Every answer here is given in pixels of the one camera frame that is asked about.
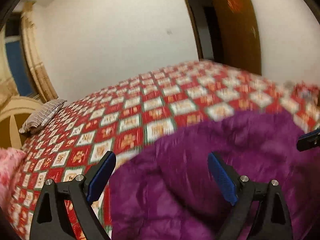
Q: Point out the window with blue pane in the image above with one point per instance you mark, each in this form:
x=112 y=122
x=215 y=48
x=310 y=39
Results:
x=16 y=56

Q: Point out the beige right curtain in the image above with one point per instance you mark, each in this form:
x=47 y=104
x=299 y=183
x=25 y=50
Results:
x=34 y=62

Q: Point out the red double happiness sticker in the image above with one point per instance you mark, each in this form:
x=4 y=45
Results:
x=235 y=6

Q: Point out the beige curtain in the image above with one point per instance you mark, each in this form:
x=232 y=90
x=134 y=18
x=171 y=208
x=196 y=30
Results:
x=34 y=62
x=7 y=83

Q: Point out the beige left curtain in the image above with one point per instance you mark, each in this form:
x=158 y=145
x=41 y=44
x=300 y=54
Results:
x=7 y=83

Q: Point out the red patchwork bear bedspread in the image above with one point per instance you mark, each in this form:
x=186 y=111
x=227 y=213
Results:
x=125 y=117

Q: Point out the cream wooden headboard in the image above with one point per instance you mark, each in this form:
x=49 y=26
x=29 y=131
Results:
x=13 y=115

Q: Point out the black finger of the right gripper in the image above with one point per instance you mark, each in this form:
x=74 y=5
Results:
x=308 y=141

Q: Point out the grey striped pillow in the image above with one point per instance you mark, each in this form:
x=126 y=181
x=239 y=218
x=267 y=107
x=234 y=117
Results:
x=41 y=117

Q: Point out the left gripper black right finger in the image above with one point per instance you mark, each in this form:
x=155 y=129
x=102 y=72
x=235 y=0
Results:
x=272 y=218

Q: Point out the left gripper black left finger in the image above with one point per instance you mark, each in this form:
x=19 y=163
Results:
x=50 y=219

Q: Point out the pink floral folded blanket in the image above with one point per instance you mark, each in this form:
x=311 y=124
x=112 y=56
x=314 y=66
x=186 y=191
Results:
x=11 y=159

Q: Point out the brown wooden door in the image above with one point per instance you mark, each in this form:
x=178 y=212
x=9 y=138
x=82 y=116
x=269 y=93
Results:
x=239 y=36

